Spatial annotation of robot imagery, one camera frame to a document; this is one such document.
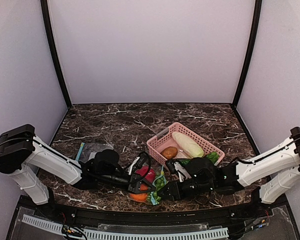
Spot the white radish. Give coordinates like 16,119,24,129
171,131,205,159

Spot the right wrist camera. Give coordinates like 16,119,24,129
165,159,192,183

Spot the green grape bunch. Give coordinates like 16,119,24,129
151,170,167,205

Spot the black right frame post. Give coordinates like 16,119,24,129
231,0,263,111

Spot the dark green leaf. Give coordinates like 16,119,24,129
176,158,191,166

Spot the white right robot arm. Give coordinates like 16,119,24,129
157,127,300,205

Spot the brown potato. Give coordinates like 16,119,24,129
160,146,178,160

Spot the black left frame post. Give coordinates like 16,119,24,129
40,0,72,109

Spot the green lettuce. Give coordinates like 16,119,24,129
205,151,220,164

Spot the white slotted cable duct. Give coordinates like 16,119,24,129
21,214,229,240

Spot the clear zip bag blue zipper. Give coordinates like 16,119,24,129
128,164,170,206

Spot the pink perforated plastic basket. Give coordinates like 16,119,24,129
146,122,225,166

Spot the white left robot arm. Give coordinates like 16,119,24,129
0,124,156,206

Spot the orange persimmon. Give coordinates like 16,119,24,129
129,193,148,203

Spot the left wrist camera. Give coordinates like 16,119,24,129
127,152,149,175

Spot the black frame post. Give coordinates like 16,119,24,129
231,0,263,111
40,0,72,109

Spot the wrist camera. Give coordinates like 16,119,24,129
165,159,192,183
127,152,149,175

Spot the black front rail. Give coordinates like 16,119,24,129
34,199,273,227

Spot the flat clear zip bag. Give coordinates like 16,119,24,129
75,142,114,163

